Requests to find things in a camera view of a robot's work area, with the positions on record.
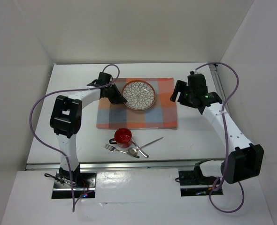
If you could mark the silver table knife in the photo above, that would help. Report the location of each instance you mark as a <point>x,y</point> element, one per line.
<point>141,151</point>

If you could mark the floral patterned ceramic plate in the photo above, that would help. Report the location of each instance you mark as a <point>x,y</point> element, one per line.
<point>139,94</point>

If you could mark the silver fork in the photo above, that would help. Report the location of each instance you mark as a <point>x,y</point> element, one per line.
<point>114,149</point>

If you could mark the silver spoon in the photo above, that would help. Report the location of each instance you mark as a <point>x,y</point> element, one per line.
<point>134,151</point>

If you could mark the plaid orange blue cloth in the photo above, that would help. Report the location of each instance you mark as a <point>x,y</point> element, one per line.
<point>162,114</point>

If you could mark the front aluminium rail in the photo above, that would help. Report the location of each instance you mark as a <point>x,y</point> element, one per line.
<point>130,165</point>

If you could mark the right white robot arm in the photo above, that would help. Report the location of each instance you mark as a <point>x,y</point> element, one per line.
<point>243,159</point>

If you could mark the right aluminium rail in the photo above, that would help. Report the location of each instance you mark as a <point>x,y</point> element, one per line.
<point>221,80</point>

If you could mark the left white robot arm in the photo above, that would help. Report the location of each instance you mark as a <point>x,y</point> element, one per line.
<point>66,119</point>

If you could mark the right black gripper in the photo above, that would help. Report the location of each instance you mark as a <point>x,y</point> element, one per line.
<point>180,86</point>

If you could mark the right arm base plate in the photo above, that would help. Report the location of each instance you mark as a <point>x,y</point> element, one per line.
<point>193,183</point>

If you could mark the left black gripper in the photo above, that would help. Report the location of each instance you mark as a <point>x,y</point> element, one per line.
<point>118,98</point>

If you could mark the aluminium rail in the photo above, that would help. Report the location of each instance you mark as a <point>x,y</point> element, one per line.
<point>221,80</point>
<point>130,165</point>

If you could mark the red enamel mug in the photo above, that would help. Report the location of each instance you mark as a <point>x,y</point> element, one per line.
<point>122,138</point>

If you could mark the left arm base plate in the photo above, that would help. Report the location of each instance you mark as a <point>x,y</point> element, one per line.
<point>85,186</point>

